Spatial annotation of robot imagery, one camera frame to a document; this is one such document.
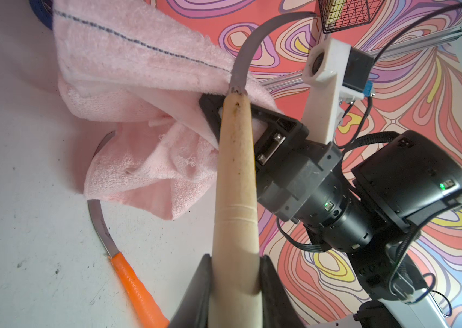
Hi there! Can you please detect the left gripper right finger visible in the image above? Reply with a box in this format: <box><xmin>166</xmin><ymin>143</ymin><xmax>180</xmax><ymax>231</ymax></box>
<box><xmin>260</xmin><ymin>256</ymin><xmax>304</xmax><ymax>328</ymax></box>

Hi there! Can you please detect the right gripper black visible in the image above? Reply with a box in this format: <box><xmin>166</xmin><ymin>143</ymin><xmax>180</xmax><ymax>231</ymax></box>
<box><xmin>199</xmin><ymin>94</ymin><xmax>374</xmax><ymax>252</ymax></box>

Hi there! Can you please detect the blue stapler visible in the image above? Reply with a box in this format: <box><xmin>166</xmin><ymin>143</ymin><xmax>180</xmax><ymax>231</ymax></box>
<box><xmin>29</xmin><ymin>0</ymin><xmax>53</xmax><ymax>30</ymax></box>

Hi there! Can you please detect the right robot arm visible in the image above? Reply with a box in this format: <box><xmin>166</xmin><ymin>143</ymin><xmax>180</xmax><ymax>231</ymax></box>
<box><xmin>251</xmin><ymin>106</ymin><xmax>462</xmax><ymax>327</ymax></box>

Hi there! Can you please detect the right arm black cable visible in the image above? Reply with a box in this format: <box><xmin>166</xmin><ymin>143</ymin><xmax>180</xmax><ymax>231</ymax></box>
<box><xmin>335</xmin><ymin>0</ymin><xmax>462</xmax><ymax>150</ymax></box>

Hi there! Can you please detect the black wire basket back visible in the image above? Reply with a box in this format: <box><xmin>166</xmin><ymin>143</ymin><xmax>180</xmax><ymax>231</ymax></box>
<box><xmin>317</xmin><ymin>0</ymin><xmax>385</xmax><ymax>34</ymax></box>

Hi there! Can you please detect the wooden handle sickle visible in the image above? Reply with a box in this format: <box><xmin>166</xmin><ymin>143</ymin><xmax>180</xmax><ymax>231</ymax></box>
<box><xmin>207</xmin><ymin>12</ymin><xmax>316</xmax><ymax>327</ymax></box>

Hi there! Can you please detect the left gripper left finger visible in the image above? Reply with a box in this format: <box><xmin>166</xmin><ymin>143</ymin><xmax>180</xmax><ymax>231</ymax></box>
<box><xmin>168</xmin><ymin>254</ymin><xmax>213</xmax><ymax>328</ymax></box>

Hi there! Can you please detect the orange handle sickle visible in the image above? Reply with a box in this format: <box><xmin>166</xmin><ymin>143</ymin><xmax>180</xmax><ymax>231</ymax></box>
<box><xmin>86</xmin><ymin>130</ymin><xmax>170</xmax><ymax>328</ymax></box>

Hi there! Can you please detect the pink terry rag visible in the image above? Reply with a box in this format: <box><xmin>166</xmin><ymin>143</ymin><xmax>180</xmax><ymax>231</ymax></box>
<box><xmin>52</xmin><ymin>0</ymin><xmax>283</xmax><ymax>221</ymax></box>

